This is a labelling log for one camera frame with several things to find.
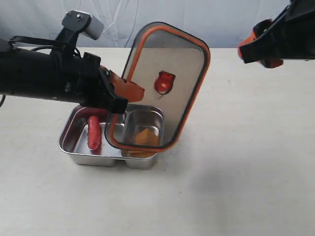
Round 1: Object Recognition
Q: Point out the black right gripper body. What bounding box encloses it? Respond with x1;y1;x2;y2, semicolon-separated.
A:
268;0;315;60

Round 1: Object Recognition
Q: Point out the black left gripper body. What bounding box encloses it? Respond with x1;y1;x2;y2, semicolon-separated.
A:
65;53;116;110

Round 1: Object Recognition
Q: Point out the red toy sausage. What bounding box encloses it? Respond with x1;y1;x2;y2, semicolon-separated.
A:
88;116;101;150

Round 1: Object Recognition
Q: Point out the yellow toy cheese block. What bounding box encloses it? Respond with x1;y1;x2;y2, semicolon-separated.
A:
121;128;160;158

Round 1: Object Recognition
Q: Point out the dark transparent lunch box lid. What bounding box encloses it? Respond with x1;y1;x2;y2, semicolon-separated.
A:
105;22;211;152

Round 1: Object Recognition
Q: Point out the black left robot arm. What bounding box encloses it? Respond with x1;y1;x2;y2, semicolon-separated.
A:
0;40;145;114

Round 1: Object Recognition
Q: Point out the stainless steel lunch box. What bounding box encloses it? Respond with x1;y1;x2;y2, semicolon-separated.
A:
59;104;164;170

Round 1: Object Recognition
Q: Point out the blue wrinkled backdrop cloth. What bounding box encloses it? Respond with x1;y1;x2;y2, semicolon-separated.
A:
0;0;289;48

